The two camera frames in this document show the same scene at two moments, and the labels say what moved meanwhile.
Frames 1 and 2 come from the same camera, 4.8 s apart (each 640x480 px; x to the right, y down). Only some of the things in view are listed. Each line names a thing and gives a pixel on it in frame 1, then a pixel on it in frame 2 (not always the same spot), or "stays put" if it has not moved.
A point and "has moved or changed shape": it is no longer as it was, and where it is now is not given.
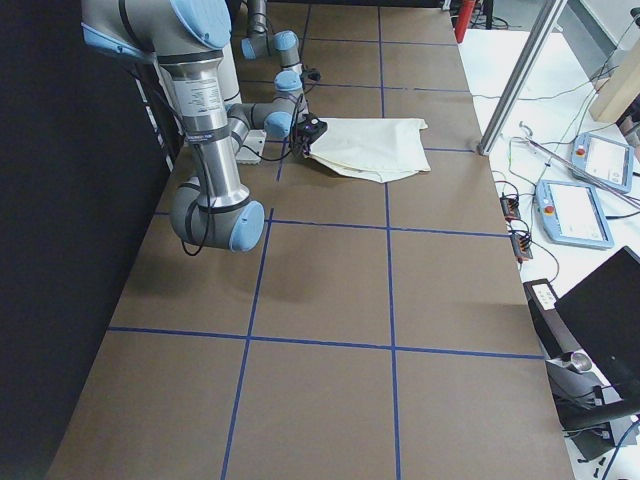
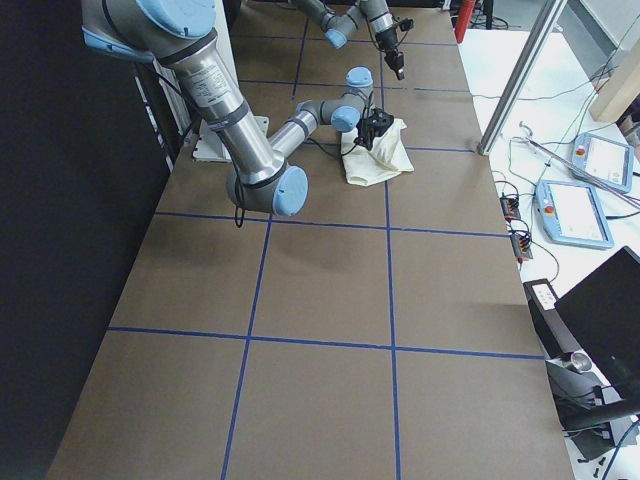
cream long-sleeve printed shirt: (373, 149) has moved or changed shape
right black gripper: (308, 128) to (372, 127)
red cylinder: (463, 20) stays put
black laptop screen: (604, 312) stays put
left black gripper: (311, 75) to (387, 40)
